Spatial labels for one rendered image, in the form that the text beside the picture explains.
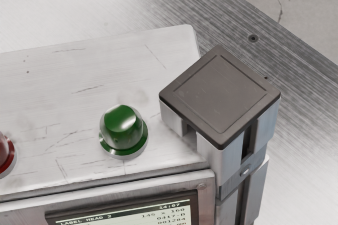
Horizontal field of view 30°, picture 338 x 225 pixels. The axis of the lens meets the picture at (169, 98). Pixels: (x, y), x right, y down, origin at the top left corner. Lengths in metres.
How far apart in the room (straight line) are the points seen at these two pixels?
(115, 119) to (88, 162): 0.03
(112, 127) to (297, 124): 0.79
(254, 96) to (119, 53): 0.09
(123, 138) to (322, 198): 0.74
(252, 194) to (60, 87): 0.14
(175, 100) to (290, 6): 2.03
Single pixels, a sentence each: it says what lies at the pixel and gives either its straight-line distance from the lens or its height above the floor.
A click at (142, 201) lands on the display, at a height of 1.46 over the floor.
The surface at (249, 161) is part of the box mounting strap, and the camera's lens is 0.36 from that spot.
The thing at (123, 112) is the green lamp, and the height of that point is 1.50.
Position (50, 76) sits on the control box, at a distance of 0.36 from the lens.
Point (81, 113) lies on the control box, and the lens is 0.35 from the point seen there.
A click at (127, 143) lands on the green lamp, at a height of 1.49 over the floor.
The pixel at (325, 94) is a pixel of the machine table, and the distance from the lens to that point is 1.13.
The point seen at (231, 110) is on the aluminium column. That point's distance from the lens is 0.31.
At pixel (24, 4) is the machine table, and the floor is 0.83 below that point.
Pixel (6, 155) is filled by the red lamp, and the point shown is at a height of 1.48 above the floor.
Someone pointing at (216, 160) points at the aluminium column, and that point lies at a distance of 0.32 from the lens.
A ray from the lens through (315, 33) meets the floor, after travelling 2.27.
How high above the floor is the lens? 1.77
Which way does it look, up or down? 58 degrees down
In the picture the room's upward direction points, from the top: 6 degrees counter-clockwise
